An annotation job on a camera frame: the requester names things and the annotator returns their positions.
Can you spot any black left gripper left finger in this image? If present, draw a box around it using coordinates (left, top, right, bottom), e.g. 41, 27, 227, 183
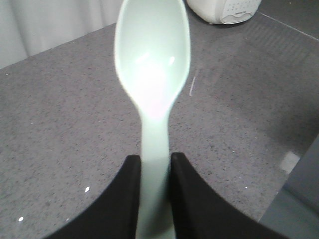
47, 155, 141, 239

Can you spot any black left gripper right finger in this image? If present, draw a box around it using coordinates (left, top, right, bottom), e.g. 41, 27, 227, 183
169, 152, 285, 239

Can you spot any mint green plastic spoon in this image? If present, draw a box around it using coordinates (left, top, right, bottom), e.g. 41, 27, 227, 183
114, 0, 191, 239

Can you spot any white blender appliance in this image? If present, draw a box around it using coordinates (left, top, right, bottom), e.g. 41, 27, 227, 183
186, 0, 261, 24

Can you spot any white pleated curtain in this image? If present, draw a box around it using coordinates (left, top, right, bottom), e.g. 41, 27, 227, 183
0, 0, 122, 68

